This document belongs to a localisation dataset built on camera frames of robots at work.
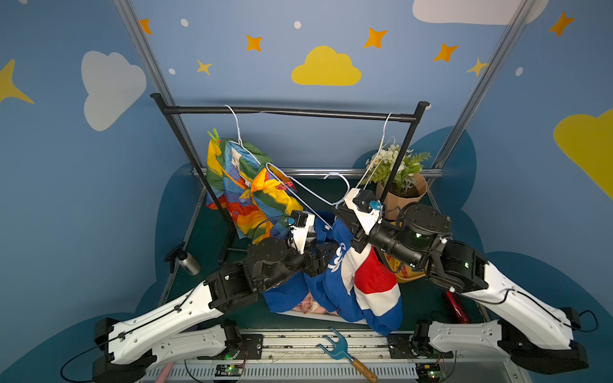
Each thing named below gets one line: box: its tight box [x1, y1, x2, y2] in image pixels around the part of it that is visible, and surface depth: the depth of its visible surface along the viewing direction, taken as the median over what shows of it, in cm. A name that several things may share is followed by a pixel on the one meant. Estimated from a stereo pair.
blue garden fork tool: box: [315, 327, 378, 383], surface depth 75 cm
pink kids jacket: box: [292, 290, 337, 316], surface depth 74 cm
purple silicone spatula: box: [154, 362, 175, 383], surface depth 70 cm
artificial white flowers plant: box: [360, 142, 432, 195], surface depth 90 cm
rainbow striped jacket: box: [205, 138, 303, 245], surface depth 71 cm
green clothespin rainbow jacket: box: [205, 127, 220, 146], surface depth 73 cm
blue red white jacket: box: [261, 213, 404, 336], surface depth 64 cm
